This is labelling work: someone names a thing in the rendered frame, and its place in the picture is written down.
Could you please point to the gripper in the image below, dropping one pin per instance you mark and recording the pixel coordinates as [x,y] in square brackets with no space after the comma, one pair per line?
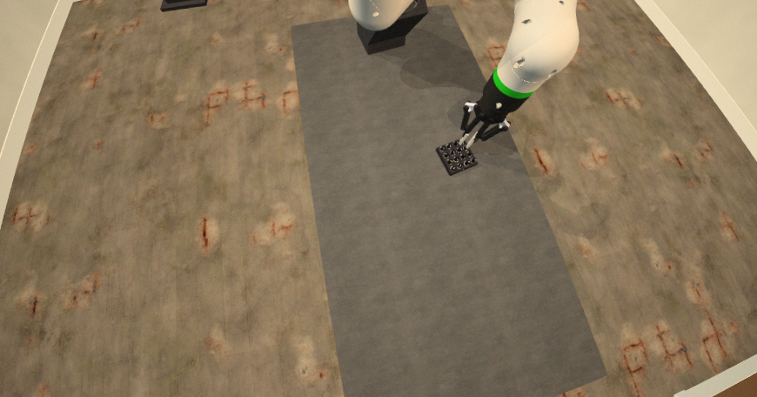
[480,108]

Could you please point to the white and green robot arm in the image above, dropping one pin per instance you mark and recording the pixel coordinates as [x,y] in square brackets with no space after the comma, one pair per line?
[544,39]

